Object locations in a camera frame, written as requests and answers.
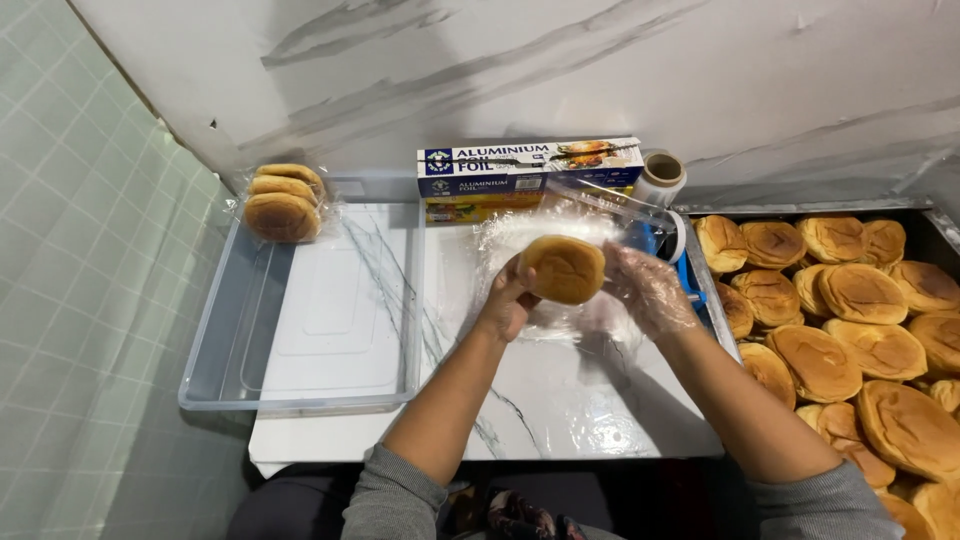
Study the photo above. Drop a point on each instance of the blue wrap dispenser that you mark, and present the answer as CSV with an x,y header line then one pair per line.
x,y
675,259

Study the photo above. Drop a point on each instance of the wrapped golden bun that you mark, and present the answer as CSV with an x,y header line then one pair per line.
x,y
294,172
280,184
282,216

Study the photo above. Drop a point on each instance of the person's right hand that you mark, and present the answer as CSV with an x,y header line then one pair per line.
x,y
649,289

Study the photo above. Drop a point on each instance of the blue aluminium foil box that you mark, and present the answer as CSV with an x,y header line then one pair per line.
x,y
517,169

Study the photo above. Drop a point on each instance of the person's left hand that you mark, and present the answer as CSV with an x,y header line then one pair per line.
x,y
504,303

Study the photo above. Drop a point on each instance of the person's grey sweater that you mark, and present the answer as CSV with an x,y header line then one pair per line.
x,y
630,502

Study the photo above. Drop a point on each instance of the metal tray of buns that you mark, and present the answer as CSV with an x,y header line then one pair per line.
x,y
832,352

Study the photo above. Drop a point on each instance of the golden round bun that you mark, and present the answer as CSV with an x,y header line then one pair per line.
x,y
564,268

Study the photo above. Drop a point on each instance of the person's right fingers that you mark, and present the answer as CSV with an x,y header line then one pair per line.
x,y
621,264

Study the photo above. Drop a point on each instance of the clear plastic tray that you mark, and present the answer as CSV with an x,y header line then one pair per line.
x,y
300,300

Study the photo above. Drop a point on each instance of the clear plastic wrap sheet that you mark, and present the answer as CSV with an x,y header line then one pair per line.
x,y
555,300

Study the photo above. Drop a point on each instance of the plastic wrap roll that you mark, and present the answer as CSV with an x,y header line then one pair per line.
x,y
658,178

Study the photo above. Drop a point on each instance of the yellow foil box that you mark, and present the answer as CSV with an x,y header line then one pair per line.
x,y
480,208

